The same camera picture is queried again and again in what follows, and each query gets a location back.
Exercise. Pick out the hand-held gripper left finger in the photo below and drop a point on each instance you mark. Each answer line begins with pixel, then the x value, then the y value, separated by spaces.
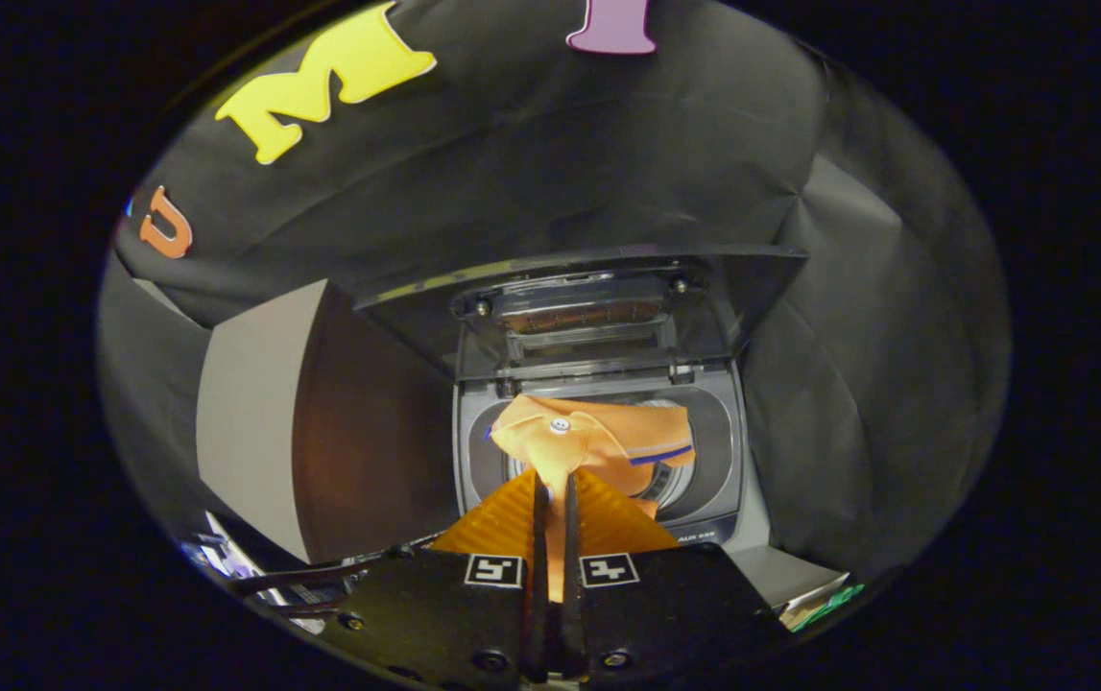
pixel 540 614

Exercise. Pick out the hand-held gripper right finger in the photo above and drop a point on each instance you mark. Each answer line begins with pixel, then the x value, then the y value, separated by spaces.
pixel 571 614

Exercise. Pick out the orange polo shirt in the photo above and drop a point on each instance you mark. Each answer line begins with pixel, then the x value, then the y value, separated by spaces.
pixel 588 437

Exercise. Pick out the green striped object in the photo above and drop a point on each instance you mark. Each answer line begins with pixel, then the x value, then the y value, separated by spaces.
pixel 828 605

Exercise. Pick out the white and blue object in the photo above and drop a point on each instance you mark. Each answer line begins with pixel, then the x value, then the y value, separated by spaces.
pixel 224 547

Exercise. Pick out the grey cabinet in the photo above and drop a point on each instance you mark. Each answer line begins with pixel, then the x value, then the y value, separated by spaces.
pixel 252 413

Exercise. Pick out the black backdrop cloth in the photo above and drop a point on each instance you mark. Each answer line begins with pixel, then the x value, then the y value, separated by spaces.
pixel 608 144

